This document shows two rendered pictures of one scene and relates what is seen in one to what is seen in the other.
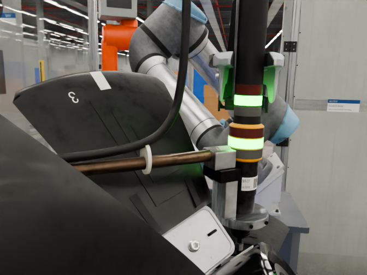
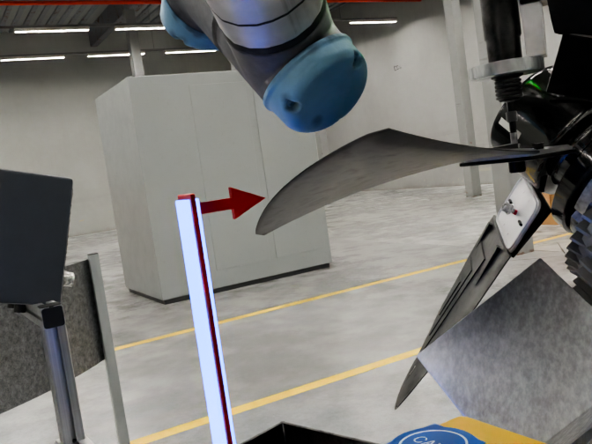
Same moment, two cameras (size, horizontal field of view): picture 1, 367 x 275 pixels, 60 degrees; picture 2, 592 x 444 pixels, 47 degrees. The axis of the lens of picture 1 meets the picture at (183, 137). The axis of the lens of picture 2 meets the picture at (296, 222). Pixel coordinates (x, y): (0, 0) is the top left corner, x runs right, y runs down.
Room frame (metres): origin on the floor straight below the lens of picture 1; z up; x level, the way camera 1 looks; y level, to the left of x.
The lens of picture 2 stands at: (0.97, 0.31, 1.20)
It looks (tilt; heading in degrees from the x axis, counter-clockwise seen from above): 5 degrees down; 233
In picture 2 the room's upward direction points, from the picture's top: 8 degrees counter-clockwise
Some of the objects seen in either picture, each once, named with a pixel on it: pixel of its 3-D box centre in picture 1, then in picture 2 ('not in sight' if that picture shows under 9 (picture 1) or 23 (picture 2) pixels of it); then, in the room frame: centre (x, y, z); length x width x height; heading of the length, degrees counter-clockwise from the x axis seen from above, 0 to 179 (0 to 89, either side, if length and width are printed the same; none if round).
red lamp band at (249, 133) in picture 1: (246, 130); not in sight; (0.39, -0.08, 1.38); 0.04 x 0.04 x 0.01
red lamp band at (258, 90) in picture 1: (248, 89); not in sight; (0.39, -0.08, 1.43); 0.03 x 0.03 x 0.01
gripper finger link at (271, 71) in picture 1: (271, 78); not in sight; (0.40, -0.11, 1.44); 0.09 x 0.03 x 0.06; 4
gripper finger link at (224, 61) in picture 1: (224, 77); not in sight; (0.40, -0.05, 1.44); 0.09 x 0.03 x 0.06; 163
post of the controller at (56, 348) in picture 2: not in sight; (61, 373); (0.69, -0.65, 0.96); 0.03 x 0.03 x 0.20; 84
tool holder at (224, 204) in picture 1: (236, 184); (512, 22); (0.39, -0.07, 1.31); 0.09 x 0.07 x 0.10; 119
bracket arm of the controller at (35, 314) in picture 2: not in sight; (37, 307); (0.68, -0.75, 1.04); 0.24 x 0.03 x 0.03; 84
